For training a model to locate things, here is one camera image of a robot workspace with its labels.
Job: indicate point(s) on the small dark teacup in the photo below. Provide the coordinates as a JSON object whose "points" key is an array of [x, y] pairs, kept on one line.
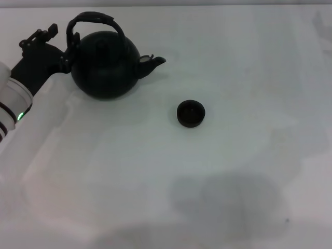
{"points": [[191, 114]]}

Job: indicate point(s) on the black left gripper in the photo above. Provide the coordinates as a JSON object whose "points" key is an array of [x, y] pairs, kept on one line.
{"points": [[36, 67]]}

